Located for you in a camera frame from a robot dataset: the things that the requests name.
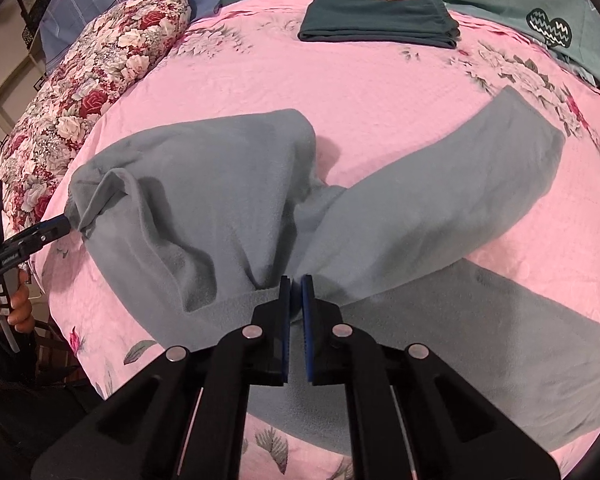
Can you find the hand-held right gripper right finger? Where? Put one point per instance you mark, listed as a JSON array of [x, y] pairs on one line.
[[308, 332]]

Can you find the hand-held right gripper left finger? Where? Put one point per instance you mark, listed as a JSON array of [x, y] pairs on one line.
[[283, 332]]

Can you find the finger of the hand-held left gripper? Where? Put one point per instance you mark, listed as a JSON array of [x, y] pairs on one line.
[[15, 257], [50, 227]]

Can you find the grey fleece pants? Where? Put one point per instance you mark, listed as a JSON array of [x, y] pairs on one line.
[[205, 185]]

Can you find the person's left hand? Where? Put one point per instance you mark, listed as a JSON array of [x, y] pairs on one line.
[[19, 305]]

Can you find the red floral pillow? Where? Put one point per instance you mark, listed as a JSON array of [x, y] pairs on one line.
[[95, 85]]

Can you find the dark shelf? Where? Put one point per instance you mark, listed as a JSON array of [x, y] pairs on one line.
[[30, 5]]

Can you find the pink floral bed sheet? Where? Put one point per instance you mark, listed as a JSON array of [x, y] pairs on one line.
[[355, 110]]

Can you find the dark green folded cloth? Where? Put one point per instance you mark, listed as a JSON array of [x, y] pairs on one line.
[[380, 20]]

